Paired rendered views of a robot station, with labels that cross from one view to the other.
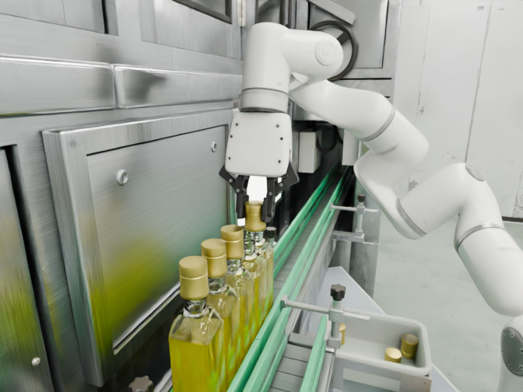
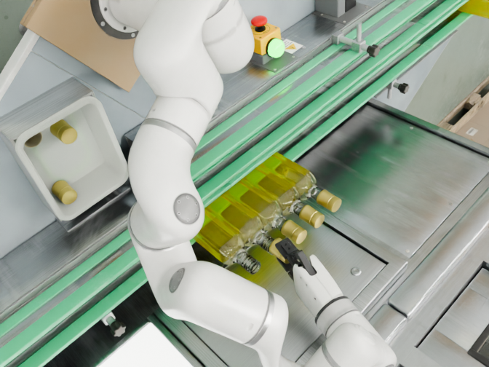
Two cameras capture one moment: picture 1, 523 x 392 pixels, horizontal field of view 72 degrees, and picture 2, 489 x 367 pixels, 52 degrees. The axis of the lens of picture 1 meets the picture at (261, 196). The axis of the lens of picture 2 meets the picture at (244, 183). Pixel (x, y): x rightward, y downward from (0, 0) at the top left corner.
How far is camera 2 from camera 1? 1.14 m
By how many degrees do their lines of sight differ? 90
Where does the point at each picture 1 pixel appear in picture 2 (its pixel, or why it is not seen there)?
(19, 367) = not seen: hidden behind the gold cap
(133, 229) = (324, 255)
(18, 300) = (356, 218)
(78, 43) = (426, 316)
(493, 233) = (199, 135)
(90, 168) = (379, 262)
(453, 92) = not seen: outside the picture
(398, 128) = (255, 287)
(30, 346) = not seen: hidden behind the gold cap
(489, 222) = (189, 148)
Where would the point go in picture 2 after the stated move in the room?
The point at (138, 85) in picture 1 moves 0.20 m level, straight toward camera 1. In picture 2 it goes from (386, 322) to (437, 238)
